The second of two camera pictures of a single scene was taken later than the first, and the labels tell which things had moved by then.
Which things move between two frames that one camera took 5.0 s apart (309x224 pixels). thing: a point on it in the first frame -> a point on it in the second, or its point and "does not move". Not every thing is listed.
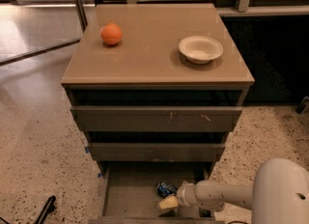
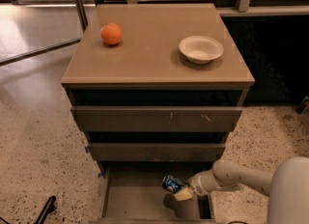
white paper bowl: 200,49 does not move
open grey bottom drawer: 127,192 does not move
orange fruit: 111,33 does not move
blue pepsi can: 165,189 -> 172,183
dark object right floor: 304,103 does not move
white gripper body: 185,194 -> 197,183
